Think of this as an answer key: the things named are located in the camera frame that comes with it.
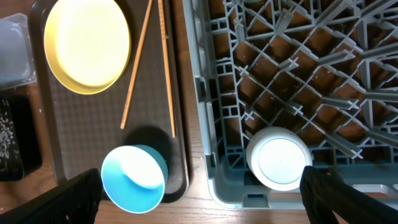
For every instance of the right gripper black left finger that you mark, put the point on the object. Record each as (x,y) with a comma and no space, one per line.
(75,201)

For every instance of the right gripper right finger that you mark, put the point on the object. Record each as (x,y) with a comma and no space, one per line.
(325,196)

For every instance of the white cup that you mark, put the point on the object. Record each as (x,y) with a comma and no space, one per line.
(277,157)

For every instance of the light blue bowl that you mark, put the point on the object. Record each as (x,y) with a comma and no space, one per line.
(134,178)

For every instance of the yellow plate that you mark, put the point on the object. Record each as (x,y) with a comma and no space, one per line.
(87,44)

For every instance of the wooden chopstick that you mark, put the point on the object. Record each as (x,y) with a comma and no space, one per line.
(136,65)
(166,65)

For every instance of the black food waste tray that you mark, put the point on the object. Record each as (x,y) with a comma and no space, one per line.
(20,152)

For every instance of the grey dishwasher rack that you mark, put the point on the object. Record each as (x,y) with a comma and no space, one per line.
(326,70)

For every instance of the clear plastic waste bin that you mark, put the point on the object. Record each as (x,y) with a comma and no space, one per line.
(17,62)

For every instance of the dark brown serving tray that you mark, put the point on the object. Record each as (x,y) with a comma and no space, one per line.
(83,129)

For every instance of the rice and food scraps pile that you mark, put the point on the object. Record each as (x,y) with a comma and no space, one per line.
(10,156)

